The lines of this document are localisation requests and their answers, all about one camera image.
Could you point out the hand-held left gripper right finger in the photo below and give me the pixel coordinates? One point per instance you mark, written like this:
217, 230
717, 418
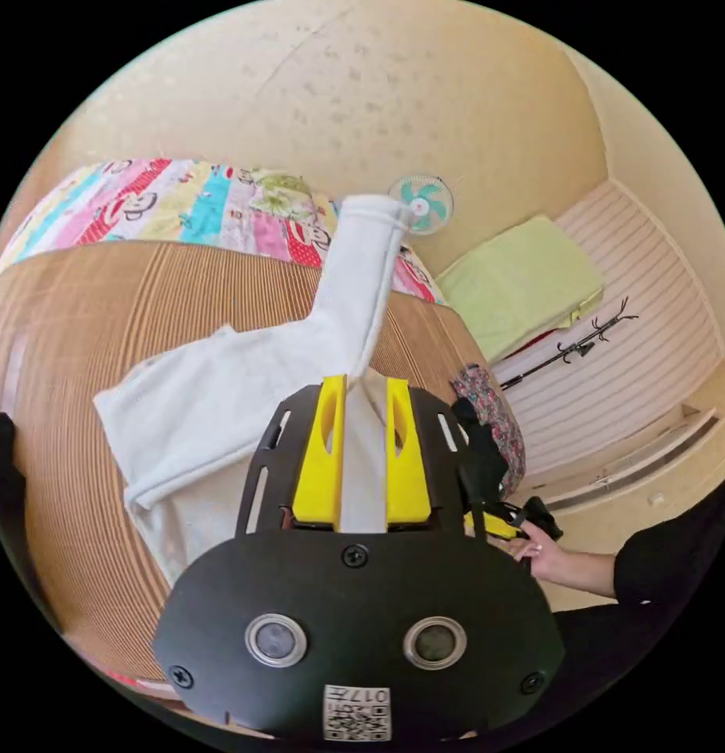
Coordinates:
408, 476

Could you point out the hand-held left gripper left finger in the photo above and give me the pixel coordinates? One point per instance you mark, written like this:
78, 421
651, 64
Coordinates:
317, 470

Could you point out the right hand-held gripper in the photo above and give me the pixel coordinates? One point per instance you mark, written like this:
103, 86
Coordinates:
538, 518

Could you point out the white long sleeve shirt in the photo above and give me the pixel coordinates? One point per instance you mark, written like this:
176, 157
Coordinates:
221, 388

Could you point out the person's right forearm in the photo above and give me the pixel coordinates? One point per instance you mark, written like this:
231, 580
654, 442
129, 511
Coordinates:
589, 573

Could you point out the person's right hand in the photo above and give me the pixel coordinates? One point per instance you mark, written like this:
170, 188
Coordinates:
544, 559

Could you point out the pile of clothes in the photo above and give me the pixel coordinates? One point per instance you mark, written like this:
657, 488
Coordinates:
496, 420

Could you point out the person's body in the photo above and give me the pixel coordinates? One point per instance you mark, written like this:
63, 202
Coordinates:
668, 565

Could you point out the black coat rack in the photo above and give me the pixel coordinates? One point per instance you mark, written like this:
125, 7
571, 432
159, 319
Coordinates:
568, 348

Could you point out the light green cloth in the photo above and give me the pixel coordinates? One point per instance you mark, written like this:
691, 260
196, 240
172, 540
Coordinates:
515, 282

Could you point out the bed with woven mat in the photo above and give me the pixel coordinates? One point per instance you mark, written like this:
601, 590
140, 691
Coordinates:
103, 306

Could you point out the wall fan with teal blades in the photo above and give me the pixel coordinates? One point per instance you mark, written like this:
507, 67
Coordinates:
422, 204

